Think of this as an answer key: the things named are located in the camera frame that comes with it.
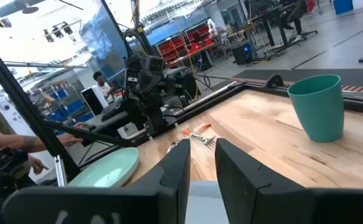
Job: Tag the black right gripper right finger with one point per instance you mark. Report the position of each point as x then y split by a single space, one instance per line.
262 199

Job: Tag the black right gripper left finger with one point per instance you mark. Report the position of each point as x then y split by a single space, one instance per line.
156 199

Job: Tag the silver metal spoon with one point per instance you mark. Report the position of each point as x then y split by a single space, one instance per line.
170 144

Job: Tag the white bowl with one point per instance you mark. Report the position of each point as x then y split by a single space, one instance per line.
107 171

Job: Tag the silver metal fork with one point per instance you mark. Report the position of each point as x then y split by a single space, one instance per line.
207 140

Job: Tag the teal plastic cup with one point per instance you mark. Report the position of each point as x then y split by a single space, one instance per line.
318 112

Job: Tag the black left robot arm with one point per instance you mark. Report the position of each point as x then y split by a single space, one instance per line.
150 112

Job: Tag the light grey serving tray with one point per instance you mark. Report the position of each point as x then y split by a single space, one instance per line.
204 205

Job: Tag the shelf with red bins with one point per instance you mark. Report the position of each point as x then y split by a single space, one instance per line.
172 48

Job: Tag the black keyboard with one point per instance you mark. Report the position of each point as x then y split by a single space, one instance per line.
113 112

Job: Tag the person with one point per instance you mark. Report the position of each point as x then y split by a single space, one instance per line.
102 88
296 15
1 140

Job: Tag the large black display screen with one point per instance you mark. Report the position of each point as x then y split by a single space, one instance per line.
103 40

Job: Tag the white desktop computer case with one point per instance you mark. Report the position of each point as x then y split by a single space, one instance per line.
91 101

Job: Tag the black computer tower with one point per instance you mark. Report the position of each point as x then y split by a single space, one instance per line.
242 54

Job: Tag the black ceiling track lights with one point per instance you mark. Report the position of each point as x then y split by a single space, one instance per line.
57 32

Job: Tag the grey metal bar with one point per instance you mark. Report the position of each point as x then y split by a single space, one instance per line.
44 64

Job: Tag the black floor mat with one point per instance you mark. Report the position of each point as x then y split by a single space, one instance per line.
318 76

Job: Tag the black standing desk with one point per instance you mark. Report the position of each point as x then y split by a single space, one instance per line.
274 28

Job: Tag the black ceiling lamp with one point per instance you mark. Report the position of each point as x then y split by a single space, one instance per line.
30 9

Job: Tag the blue plastic bin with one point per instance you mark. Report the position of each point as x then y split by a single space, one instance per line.
343 6

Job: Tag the black diagonal frame brace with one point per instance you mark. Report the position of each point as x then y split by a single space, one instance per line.
100 137

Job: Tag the black curved table bracket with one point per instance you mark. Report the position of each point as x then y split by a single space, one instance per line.
276 78

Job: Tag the black aluminium frame post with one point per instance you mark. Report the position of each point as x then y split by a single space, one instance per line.
20 99

